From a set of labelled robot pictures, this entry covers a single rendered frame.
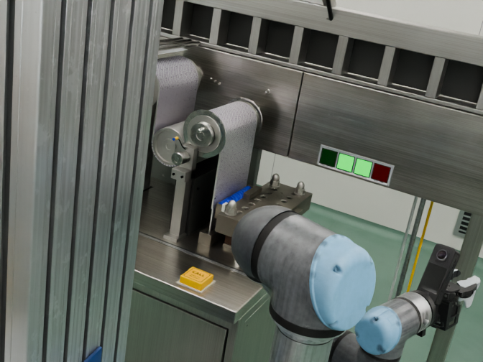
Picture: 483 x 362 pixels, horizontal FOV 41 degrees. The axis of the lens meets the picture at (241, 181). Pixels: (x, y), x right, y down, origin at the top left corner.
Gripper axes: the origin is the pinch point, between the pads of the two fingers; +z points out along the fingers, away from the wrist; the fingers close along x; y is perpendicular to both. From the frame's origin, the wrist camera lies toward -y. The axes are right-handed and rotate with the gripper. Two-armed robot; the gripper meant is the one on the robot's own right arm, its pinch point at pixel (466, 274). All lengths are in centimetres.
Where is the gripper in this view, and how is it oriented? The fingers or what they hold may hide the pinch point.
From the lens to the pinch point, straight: 146.3
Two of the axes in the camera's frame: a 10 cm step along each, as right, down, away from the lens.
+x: 7.0, 2.3, -6.7
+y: -0.6, 9.6, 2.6
